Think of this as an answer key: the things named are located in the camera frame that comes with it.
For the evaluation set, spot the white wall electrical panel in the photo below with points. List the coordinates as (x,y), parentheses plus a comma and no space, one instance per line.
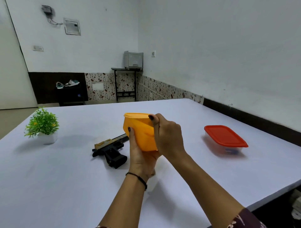
(72,26)

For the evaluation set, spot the dark low cabinet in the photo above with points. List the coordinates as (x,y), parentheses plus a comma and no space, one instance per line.
(70,94)

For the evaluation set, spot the small green potted plant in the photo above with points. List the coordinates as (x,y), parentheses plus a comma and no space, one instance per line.
(42,125)

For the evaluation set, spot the person's left forearm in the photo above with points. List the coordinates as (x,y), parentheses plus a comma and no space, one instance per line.
(123,202)

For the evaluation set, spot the black and gold toy pistol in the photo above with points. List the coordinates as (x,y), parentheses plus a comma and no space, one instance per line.
(110,150)

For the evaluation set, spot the orange plastic bowl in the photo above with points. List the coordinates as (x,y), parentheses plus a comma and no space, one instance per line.
(140,131)

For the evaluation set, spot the grey printer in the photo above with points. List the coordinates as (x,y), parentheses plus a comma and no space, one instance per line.
(133,60)

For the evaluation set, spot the clear container with red lid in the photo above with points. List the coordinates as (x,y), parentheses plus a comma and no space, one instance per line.
(225,139)

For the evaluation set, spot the person's left thumb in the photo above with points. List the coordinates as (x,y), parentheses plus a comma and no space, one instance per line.
(131,138)

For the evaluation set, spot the person's left hand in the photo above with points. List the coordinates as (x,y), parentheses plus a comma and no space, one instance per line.
(141,159)

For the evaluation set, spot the white wall switch plate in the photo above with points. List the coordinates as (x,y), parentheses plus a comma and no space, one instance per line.
(38,48)

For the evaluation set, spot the black metal side table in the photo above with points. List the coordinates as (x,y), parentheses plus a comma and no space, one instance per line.
(125,82)

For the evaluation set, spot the person's right forearm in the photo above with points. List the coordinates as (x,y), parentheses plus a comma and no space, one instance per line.
(207,188)

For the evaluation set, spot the person's right hand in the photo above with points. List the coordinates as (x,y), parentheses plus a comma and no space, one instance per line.
(168,138)

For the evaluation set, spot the white wall socket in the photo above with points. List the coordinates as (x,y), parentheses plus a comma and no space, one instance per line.
(153,53)

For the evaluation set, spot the grey wall meter box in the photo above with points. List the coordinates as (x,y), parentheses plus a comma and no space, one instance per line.
(47,10)

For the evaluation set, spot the person's right thumb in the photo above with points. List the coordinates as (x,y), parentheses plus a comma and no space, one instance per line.
(154,118)

